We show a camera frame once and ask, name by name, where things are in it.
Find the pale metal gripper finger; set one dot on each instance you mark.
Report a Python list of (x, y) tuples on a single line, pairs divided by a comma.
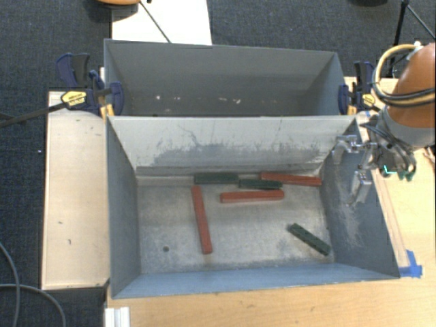
[(360, 187), (345, 145)]

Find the red-brown flat block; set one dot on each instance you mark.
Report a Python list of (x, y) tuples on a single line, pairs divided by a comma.
[(293, 179), (201, 220), (252, 196)]

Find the dark green flat block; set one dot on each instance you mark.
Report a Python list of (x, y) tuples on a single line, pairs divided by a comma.
[(260, 184), (216, 178), (310, 239)]

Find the grey metal bin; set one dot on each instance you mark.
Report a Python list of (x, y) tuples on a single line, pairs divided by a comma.
[(238, 230)]

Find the pale wood flat board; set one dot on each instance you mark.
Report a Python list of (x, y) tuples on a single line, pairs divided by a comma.
[(75, 199)]

